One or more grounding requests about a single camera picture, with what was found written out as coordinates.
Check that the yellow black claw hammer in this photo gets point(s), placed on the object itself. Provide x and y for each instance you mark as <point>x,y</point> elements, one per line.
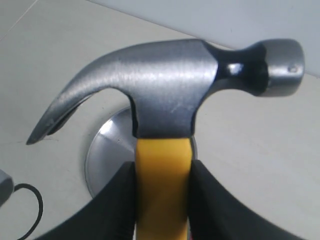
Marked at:
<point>166,82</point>

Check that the round stainless steel plate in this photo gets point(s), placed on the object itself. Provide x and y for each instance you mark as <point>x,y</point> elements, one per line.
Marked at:
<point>112,145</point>

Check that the grey box corner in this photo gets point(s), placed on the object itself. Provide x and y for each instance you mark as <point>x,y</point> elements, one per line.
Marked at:
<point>6,187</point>

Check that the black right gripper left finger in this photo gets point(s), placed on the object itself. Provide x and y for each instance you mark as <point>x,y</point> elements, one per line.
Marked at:
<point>110,215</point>

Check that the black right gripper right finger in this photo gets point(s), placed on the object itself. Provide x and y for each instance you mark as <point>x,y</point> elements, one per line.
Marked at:
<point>215,214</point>

